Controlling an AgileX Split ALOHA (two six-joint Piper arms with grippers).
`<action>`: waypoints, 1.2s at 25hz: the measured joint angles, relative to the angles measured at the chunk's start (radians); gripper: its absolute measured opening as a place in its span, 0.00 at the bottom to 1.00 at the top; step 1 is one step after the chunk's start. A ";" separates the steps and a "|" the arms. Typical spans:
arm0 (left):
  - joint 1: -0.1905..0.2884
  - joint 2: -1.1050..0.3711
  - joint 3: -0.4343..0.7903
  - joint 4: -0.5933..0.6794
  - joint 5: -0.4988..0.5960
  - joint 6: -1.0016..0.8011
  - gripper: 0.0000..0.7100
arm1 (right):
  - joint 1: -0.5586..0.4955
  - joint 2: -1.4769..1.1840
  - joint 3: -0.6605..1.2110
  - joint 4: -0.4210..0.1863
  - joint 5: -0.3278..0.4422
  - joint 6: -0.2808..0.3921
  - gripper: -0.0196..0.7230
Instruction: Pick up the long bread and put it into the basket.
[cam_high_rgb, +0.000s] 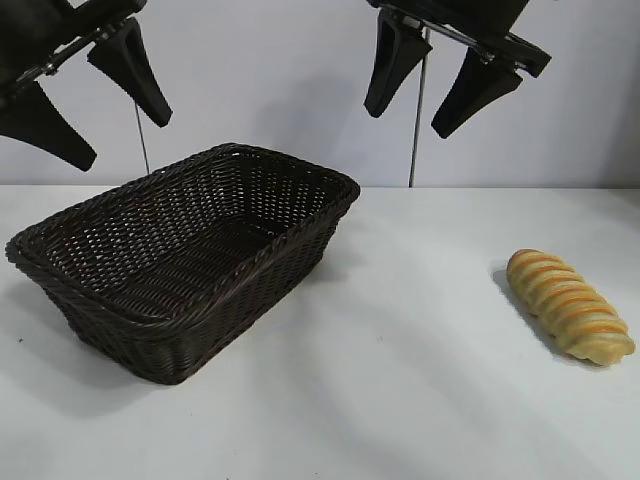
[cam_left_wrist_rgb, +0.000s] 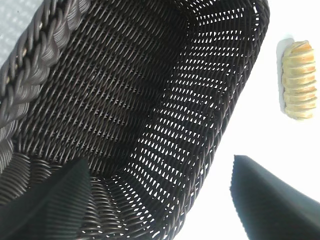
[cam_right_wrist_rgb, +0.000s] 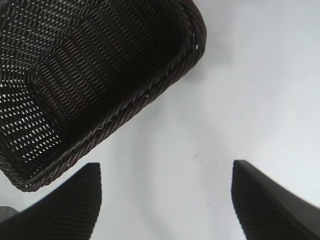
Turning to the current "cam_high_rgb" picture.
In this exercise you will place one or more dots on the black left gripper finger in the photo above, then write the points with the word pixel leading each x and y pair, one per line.
pixel 45 130
pixel 132 75

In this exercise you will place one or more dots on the dark brown wicker basket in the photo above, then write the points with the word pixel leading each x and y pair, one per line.
pixel 165 260

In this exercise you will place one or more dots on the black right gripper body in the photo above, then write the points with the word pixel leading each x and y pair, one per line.
pixel 465 20

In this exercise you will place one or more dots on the long twisted golden bread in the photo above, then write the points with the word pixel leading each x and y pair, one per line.
pixel 570 307

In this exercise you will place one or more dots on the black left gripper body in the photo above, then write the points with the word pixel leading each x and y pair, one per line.
pixel 45 30

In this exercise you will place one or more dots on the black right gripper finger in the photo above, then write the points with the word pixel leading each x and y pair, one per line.
pixel 392 65
pixel 477 90

